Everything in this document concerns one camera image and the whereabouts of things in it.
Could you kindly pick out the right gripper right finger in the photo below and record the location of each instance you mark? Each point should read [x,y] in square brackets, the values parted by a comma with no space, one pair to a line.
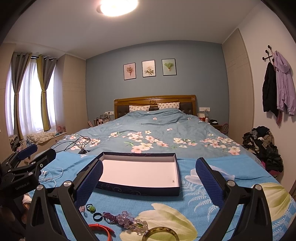
[254,222]

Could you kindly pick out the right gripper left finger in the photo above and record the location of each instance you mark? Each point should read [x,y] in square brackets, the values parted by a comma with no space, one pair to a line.
[43,222]

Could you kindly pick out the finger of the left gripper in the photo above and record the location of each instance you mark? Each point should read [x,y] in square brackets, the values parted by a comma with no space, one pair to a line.
[41,159]
[15,158]

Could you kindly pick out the orange smart watch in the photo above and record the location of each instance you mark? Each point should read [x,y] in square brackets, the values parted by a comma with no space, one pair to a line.
[108,231]

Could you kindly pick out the navy white jewelry tray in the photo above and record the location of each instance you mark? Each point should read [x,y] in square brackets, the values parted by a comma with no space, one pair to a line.
[152,174]

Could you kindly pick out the blue floral blanket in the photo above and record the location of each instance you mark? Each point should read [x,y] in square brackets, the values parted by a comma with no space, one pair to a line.
[190,213]

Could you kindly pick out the dark clothes pile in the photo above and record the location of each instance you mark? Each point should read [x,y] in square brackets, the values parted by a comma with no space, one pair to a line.
[260,142]

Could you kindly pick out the right yellow grey curtain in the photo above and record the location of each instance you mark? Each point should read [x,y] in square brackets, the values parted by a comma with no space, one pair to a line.
[45,67]

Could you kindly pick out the blue blossom duvet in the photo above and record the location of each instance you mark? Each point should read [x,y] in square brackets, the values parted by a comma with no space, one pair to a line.
[167,130]

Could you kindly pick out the left patterned pillow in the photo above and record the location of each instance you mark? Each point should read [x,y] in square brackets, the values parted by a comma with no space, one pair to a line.
[139,108]

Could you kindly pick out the patterned pillow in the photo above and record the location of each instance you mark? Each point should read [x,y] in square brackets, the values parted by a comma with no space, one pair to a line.
[139,108]
[175,105]

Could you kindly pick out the purple hanging jacket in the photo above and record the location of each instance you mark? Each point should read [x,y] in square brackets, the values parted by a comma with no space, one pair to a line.
[285,87]

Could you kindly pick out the wooden headboard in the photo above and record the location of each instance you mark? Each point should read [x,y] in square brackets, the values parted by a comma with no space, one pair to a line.
[188,103]

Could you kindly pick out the black hanging jacket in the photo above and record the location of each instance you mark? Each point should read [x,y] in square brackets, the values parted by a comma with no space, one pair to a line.
[269,91]

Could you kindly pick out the right patterned pillow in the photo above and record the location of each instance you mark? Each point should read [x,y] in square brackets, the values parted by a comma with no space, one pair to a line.
[175,105]

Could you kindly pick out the left framed flower picture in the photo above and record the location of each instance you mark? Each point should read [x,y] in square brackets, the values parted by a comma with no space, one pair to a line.
[129,71]

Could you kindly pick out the framed flower picture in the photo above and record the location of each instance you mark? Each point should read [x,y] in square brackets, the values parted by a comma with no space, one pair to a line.
[129,71]
[148,68]

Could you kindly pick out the middle framed flower picture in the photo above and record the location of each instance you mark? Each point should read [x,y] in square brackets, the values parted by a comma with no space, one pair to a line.
[148,68]

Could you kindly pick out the right framed plant picture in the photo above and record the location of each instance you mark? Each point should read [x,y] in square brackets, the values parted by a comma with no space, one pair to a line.
[169,67]

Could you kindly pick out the ceiling lamp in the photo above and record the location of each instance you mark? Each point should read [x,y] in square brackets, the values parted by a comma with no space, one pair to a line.
[113,8]

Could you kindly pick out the wall power socket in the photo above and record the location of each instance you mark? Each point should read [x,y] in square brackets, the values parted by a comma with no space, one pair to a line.
[203,109]

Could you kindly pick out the black wall coat hook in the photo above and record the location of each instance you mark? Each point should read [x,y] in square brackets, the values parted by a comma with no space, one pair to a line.
[269,55]

